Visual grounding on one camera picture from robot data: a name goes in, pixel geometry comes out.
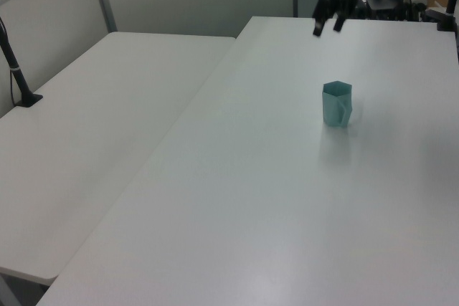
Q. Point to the light teal faceted cup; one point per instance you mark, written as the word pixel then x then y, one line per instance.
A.
pixel 335 107

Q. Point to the white side table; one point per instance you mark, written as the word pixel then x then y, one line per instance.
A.
pixel 89 123

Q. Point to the black camera pole with clamp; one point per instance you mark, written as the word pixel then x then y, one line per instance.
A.
pixel 446 15
pixel 18 76

